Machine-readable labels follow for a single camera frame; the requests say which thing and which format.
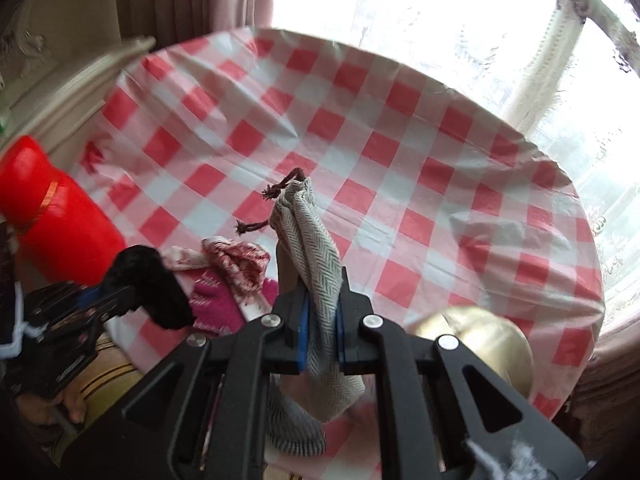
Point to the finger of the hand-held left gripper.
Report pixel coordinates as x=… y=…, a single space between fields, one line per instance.
x=117 y=302

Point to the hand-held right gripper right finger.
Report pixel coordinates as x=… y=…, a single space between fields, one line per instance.
x=342 y=332

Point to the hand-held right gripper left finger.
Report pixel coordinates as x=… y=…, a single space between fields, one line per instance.
x=300 y=330

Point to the black fuzzy cloth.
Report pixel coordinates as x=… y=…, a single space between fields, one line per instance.
x=155 y=285

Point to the person's left hand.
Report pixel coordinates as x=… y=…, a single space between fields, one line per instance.
x=60 y=407

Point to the yellow striped cloth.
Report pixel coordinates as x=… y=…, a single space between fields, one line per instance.
x=110 y=375

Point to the red white patterned cloth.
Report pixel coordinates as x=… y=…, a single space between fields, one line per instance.
x=240 y=265

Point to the pink patterned cloth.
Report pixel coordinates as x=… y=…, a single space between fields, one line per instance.
x=210 y=305

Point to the golden round object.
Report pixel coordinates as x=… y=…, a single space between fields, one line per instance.
x=480 y=345

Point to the red white checked tablecloth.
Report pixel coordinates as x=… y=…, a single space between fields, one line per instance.
x=400 y=160

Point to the white yarn tuft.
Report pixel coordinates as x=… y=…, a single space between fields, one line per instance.
x=515 y=460

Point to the cream carved furniture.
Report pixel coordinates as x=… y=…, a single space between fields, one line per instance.
x=50 y=85

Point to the mauve curtain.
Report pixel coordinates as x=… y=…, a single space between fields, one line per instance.
x=200 y=0

